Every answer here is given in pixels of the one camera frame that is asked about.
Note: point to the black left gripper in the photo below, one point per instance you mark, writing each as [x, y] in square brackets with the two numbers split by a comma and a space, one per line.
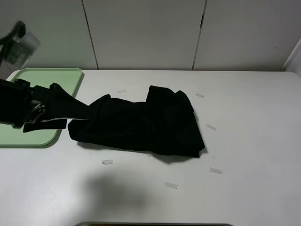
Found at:
[46, 108]

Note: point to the black short sleeve shirt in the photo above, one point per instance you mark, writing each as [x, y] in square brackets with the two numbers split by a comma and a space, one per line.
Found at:
[164, 124]

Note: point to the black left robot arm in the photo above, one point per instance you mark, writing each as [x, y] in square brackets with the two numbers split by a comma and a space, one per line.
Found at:
[9, 101]

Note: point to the light green plastic tray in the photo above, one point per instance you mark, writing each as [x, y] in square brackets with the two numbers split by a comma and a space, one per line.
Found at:
[68, 78]

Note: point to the clear tape marker lower left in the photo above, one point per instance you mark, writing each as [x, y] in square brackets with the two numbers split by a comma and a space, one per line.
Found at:
[107, 162]

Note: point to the clear tape marker bottom middle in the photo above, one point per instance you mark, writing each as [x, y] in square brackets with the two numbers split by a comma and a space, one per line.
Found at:
[171, 185]

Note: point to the clear tape marker right middle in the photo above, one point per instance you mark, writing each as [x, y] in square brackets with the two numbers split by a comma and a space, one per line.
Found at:
[211, 127]

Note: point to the clear tape marker lower right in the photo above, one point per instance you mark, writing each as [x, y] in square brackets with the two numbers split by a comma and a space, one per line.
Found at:
[217, 171]

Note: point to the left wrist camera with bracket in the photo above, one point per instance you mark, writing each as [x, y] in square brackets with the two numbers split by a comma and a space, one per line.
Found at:
[18, 46]

